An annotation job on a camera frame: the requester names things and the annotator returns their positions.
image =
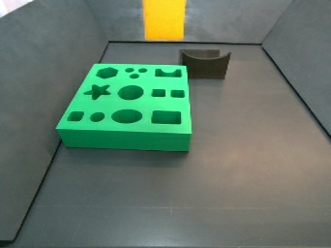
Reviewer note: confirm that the green foam shape-sorter block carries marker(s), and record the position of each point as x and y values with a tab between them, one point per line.
130	106

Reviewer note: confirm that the dark grey curved foam piece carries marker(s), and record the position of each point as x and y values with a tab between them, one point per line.
204	63

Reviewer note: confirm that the yellow vertical panel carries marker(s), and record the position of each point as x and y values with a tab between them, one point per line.
164	19

